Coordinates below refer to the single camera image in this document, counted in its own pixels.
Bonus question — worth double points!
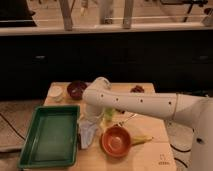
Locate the brown pinecone object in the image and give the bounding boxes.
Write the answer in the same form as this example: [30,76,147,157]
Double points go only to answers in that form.
[130,85,145,93]

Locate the black cable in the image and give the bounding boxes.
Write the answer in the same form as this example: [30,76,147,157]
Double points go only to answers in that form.
[168,123,194,171]

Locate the light green object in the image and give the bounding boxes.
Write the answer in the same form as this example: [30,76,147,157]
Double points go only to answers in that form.
[105,108,115,122]

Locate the dark red bowl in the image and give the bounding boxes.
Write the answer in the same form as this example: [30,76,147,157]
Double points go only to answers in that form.
[67,80,87,100]

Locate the yellow banana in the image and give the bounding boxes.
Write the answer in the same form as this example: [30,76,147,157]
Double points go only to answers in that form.
[131,135,153,146]

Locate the small white cup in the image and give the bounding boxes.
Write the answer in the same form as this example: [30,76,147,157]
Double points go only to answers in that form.
[48,86,63,102]

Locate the green plastic tray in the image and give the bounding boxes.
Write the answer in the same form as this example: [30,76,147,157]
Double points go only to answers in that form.
[18,105,80,169]

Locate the white grey towel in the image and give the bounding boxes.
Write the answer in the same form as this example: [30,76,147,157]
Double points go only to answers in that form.
[79,119,98,149]

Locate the orange bowl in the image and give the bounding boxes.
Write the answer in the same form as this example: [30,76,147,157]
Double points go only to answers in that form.
[100,126,131,158]

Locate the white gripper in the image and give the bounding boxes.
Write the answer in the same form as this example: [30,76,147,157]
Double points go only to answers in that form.
[84,105,103,123]

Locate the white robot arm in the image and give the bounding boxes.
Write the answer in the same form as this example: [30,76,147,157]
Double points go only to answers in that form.
[83,77,213,171]

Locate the metal spoon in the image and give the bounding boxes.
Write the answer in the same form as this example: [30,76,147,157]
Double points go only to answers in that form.
[115,114,137,127]

